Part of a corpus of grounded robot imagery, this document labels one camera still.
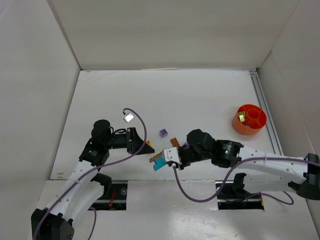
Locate light green lego brick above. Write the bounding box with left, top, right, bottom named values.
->
left=237, top=111, right=246, bottom=123

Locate orange divided round container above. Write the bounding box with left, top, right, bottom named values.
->
left=232, top=104, right=268, bottom=136

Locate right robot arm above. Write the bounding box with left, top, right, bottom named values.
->
left=177, top=129, right=320, bottom=201

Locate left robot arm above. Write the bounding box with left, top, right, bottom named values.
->
left=31, top=119, right=155, bottom=240

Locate purple square lego brick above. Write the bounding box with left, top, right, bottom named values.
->
left=159, top=128, right=168, bottom=138

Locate brown long lego brick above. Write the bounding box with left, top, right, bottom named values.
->
left=170, top=138, right=180, bottom=148

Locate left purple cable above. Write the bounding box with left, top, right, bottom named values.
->
left=32, top=107, right=147, bottom=240

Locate purple cable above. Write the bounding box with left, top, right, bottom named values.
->
left=32, top=107, right=147, bottom=240
left=172, top=156, right=320, bottom=206

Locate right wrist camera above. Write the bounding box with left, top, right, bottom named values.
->
left=162, top=147, right=182, bottom=165

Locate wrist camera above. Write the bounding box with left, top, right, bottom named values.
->
left=122, top=111, right=135, bottom=124
left=162, top=147, right=182, bottom=165

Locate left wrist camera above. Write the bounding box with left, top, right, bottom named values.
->
left=122, top=111, right=135, bottom=124

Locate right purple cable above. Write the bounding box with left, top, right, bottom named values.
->
left=172, top=156, right=320, bottom=206

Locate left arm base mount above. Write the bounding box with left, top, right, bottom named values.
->
left=90, top=173, right=128, bottom=211

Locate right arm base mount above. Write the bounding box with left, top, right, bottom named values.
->
left=217, top=173, right=264, bottom=210

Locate aluminium rail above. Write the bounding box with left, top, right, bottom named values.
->
left=249, top=70, right=309, bottom=201

